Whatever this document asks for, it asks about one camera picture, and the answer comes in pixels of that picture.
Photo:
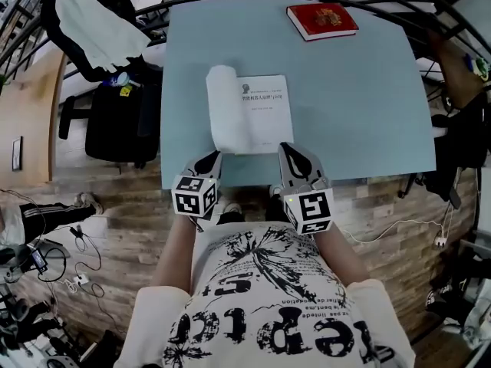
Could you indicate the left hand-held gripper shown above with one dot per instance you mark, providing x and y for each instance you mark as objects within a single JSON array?
[{"x": 192, "y": 198}]

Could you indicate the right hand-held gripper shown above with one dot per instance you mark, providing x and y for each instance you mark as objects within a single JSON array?
[{"x": 314, "y": 209}]

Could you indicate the white and yellow paperback book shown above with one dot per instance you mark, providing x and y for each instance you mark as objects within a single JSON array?
[{"x": 264, "y": 117}]

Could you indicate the person's left forearm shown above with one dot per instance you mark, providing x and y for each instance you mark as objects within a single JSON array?
[{"x": 176, "y": 255}]

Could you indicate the person's right forearm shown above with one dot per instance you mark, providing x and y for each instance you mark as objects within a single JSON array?
[{"x": 339, "y": 255}]

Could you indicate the red hardcover book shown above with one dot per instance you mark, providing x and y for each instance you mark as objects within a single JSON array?
[{"x": 322, "y": 19}]

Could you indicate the person's right shoe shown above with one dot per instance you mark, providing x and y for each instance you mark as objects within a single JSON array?
[{"x": 275, "y": 190}]

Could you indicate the person's shoe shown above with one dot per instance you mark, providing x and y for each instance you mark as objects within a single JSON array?
[
  {"x": 275, "y": 190},
  {"x": 232, "y": 208}
]

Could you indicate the person's left shoe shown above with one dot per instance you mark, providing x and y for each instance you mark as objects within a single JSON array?
[{"x": 232, "y": 208}]

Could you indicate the person's black trousers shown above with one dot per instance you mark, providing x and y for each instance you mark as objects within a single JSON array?
[{"x": 253, "y": 213}]

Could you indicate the black office chair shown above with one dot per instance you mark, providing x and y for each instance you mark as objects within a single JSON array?
[{"x": 115, "y": 129}]

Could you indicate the person's white printed shirt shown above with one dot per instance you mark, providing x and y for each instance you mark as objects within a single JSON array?
[{"x": 268, "y": 305}]

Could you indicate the white power strip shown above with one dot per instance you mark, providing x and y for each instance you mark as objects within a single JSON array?
[{"x": 442, "y": 240}]

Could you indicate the white charger block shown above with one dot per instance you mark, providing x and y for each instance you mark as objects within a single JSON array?
[{"x": 80, "y": 280}]

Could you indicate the white cloth on chair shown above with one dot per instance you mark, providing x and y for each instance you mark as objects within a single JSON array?
[{"x": 96, "y": 25}]

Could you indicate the wooden desk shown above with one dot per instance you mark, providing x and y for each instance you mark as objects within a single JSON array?
[{"x": 34, "y": 109}]

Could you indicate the black framed picture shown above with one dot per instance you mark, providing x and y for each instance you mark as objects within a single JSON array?
[{"x": 17, "y": 153}]

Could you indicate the black power adapter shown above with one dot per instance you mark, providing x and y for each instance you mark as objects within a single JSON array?
[{"x": 39, "y": 261}]

